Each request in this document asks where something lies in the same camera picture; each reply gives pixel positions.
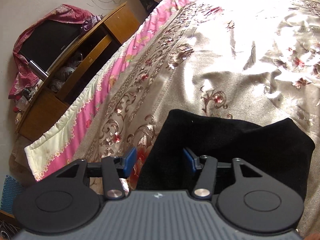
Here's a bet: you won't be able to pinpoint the floral satin bedspread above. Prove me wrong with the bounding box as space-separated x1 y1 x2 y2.
25 0 319 236

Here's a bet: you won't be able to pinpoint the pink floral cloth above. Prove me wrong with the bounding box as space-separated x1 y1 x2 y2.
8 4 102 99

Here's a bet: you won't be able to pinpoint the black television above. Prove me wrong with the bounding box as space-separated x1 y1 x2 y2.
18 20 81 80

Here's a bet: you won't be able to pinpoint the wooden cabinet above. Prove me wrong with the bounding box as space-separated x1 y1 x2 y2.
16 3 140 141

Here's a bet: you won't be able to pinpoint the black pants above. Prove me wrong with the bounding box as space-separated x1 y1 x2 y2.
136 109 315 198

